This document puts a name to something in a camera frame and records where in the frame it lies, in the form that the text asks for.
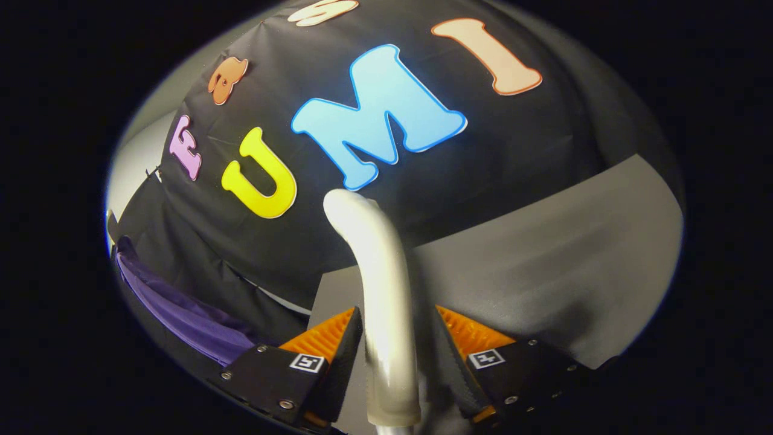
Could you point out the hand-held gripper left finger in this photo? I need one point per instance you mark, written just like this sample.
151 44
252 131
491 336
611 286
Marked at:
344 368

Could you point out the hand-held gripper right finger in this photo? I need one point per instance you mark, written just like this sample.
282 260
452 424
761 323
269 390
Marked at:
453 368

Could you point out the white garment steamer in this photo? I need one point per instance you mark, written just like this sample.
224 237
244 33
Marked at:
386 302

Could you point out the grey cabinet with dark top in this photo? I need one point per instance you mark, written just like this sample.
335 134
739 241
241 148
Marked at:
543 272

